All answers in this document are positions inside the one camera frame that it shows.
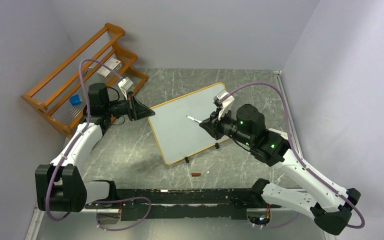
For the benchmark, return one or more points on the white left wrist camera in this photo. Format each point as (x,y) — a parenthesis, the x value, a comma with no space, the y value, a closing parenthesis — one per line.
(125,85)

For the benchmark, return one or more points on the yellow framed whiteboard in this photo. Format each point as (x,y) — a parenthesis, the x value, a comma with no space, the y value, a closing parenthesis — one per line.
(179,137)

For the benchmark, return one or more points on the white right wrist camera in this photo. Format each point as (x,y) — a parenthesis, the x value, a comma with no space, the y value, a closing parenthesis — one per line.
(224,101)

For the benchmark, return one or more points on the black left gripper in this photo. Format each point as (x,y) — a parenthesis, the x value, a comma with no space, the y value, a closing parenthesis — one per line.
(135,110)

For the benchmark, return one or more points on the grey cardboard box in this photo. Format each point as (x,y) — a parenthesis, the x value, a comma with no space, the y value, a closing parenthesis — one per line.
(111,64)

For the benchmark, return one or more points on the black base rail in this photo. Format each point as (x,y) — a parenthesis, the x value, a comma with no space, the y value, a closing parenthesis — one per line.
(232,203)

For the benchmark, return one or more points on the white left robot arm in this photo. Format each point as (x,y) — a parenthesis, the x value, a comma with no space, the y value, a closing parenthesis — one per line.
(59,185)

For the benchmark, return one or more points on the blue cube block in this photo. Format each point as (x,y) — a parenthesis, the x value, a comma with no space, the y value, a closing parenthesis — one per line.
(76,100)

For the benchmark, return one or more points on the white marker pen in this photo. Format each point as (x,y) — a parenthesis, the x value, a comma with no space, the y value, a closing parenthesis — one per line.
(193,119)

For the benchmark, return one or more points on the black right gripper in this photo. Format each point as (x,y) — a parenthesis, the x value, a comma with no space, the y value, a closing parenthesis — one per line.
(212,124)

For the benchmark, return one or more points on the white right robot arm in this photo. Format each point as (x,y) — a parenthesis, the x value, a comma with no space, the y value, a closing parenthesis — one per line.
(329,205)

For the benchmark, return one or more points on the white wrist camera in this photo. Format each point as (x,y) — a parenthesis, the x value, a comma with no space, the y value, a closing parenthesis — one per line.
(224,101)
(125,85)

